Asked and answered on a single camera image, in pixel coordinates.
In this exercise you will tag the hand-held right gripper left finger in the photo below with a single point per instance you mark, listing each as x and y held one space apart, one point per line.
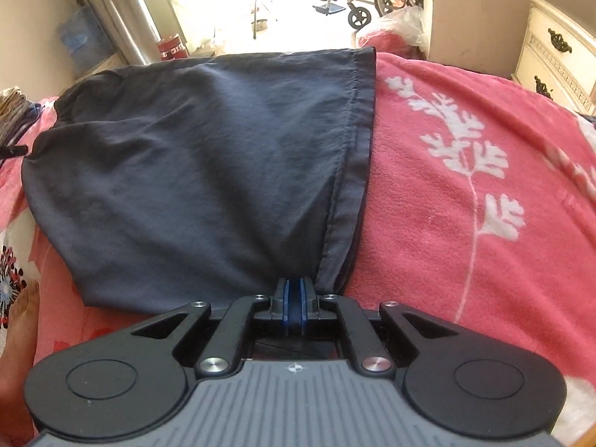
283 307

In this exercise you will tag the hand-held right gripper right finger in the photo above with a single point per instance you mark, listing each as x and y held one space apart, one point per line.
305 307

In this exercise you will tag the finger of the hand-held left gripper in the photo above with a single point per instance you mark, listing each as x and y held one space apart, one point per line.
14 151

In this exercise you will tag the dark navy pants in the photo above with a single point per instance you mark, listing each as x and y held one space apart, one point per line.
186 172

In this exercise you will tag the grey folded garment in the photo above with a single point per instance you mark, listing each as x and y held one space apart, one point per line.
25 118

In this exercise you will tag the white water dispenser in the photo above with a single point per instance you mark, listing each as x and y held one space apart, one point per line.
105 64

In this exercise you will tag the beige curtain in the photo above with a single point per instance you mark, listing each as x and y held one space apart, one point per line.
116 9

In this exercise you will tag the person's bare foot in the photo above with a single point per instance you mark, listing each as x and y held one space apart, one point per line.
18 335

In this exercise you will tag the red thermos bottle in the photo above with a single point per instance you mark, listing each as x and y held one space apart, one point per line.
172 49

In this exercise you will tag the pink floral blanket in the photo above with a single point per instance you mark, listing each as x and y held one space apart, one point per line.
465 172

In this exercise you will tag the plastic bag with pink contents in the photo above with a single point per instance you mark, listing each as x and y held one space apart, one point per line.
396 32

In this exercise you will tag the cream nightstand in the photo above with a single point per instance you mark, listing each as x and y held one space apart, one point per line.
554 74

